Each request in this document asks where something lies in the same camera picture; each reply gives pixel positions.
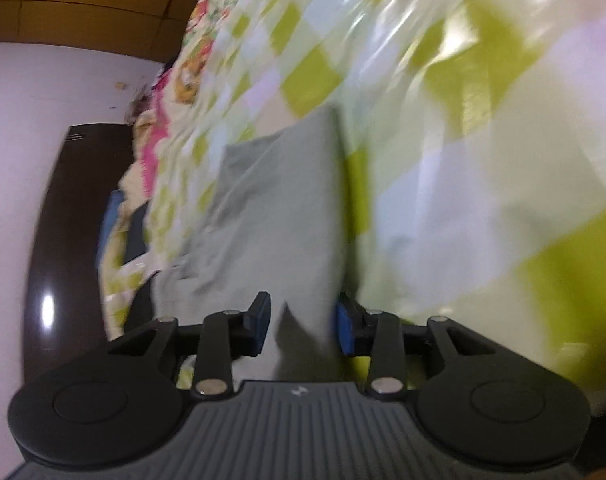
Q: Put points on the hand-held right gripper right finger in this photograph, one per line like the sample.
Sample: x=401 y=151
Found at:
x=344 y=327

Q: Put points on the dark brown door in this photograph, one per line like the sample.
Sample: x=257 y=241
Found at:
x=68 y=235

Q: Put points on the printed blanket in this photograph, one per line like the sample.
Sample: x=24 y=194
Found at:
x=183 y=85

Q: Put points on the grey-green pants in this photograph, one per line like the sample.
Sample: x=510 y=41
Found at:
x=283 y=210

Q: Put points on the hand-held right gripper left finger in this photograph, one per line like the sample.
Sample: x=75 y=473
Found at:
x=259 y=325

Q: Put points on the wooden wardrobe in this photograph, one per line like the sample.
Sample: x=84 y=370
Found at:
x=83 y=0

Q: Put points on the green checkered plastic sheet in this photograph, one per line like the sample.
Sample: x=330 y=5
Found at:
x=483 y=185

